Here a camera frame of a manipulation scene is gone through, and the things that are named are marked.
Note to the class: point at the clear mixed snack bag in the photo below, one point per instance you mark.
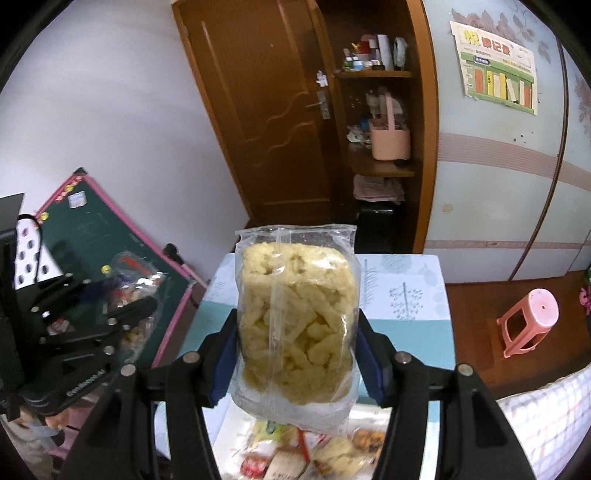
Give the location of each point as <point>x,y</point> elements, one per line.
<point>138,278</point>

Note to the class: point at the green chalkboard pink frame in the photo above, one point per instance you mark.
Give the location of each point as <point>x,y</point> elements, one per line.
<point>84,231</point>

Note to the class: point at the teal white tablecloth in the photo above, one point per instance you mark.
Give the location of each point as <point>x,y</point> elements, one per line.
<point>402,295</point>

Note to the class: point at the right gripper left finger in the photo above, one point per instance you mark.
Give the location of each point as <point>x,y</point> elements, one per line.
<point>117,440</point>

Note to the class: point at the white tray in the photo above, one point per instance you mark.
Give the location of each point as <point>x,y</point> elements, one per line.
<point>351,453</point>

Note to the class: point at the folded cloth on shelf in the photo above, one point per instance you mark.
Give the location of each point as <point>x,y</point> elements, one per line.
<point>374,189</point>

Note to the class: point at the wooden shelf unit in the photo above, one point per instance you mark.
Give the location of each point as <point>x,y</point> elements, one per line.
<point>382,67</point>

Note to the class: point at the white patterned bed cover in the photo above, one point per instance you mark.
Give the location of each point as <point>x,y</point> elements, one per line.
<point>551,422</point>

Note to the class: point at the pink basket on shelf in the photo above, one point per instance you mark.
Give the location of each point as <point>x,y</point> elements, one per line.
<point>389,143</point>

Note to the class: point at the person's left hand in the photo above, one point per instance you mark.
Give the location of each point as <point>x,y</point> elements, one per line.
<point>44,426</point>

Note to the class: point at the pink plastic stool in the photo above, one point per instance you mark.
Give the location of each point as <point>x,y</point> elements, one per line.
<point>540,312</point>

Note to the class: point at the clear bag yellow puffs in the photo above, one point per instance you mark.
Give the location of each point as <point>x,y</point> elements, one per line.
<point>298,312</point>

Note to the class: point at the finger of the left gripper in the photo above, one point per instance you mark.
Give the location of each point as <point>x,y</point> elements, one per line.
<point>118,322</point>
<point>53,297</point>

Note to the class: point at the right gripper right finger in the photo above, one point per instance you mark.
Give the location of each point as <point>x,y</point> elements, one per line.
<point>476,440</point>

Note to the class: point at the wall poster chart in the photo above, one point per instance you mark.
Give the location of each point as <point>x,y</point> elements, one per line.
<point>496,69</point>

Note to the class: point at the brown wooden door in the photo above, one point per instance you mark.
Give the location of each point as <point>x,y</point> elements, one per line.
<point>256,65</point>

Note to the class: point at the small red snack packet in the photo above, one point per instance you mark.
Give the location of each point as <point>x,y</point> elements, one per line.
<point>254,466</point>

